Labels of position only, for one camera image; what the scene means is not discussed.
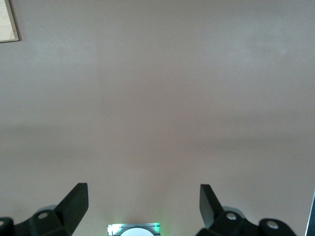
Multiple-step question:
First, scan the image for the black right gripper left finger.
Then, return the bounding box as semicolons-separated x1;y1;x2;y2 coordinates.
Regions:
0;183;89;236

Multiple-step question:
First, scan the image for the brown table cover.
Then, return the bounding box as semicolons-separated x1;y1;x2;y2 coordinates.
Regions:
0;0;315;236

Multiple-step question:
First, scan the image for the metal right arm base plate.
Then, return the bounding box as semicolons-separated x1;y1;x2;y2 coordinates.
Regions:
106;222;162;236

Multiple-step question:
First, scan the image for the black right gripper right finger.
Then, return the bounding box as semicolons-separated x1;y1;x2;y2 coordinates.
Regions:
196;184;296;236

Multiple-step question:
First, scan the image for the wooden cutting board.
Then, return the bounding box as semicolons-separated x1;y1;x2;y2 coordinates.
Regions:
0;0;20;43

